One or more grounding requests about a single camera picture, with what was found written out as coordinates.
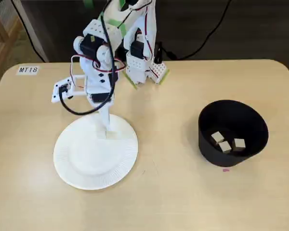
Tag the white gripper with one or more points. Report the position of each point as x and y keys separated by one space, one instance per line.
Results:
x=99 y=98

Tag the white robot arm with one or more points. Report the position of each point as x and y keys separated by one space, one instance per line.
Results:
x=135 y=65

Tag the white paper plate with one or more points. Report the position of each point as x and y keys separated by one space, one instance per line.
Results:
x=91 y=163

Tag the black pot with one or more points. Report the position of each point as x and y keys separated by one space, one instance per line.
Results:
x=231 y=158

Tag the white studded base block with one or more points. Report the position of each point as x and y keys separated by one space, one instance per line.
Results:
x=159 y=71

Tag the black power plug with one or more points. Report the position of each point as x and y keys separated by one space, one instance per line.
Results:
x=159 y=53

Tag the white MT18 label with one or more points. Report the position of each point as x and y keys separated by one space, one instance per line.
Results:
x=27 y=70

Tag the grey metal leg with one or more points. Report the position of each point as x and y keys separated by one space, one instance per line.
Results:
x=37 y=36

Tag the green background strip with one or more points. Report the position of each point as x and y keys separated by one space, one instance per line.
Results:
x=88 y=2

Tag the wooden shelf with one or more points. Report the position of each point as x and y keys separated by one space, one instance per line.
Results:
x=0 y=53

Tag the small pink sticker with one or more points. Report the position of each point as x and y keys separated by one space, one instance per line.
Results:
x=225 y=170

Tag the green base plate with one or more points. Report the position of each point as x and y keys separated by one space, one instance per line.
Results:
x=131 y=83

